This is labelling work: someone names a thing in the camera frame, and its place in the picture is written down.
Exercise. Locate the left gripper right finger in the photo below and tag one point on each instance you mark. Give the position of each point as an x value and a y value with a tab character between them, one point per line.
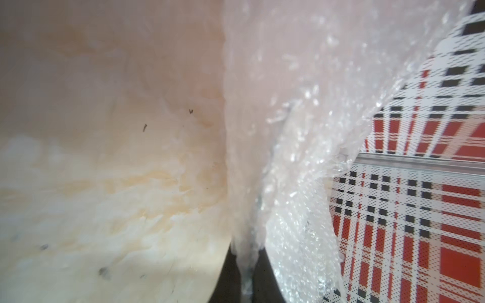
265	286

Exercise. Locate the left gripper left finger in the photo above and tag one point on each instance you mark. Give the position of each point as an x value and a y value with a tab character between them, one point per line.
228	286

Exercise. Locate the bubble wrap sheet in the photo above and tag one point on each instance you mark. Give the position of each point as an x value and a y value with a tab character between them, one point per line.
302	84

